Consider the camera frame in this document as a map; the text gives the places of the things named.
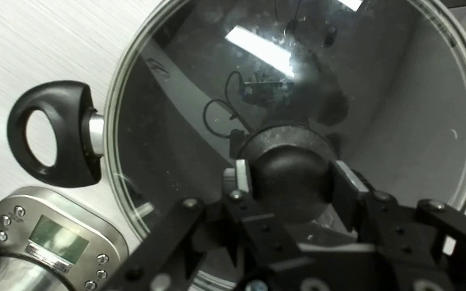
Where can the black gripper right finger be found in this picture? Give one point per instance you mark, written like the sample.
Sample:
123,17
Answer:
351,199

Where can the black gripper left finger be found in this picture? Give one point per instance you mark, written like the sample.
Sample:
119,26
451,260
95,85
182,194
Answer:
241,187

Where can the glass lid with black knob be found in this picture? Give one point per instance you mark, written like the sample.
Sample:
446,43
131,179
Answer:
189,134

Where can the stainless steel electric kettle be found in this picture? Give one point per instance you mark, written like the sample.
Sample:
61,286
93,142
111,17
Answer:
55,242

